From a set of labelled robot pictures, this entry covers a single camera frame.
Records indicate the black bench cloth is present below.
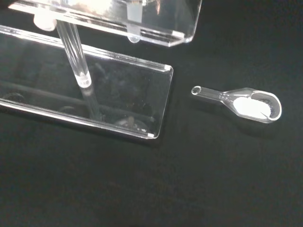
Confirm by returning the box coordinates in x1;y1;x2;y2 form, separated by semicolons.
0;0;303;227

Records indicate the clear acrylic funnel stand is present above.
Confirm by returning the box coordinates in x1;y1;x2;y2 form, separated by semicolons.
0;0;203;140

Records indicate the glass weighing funnel with powder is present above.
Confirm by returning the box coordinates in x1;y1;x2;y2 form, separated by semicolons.
191;86;282;124

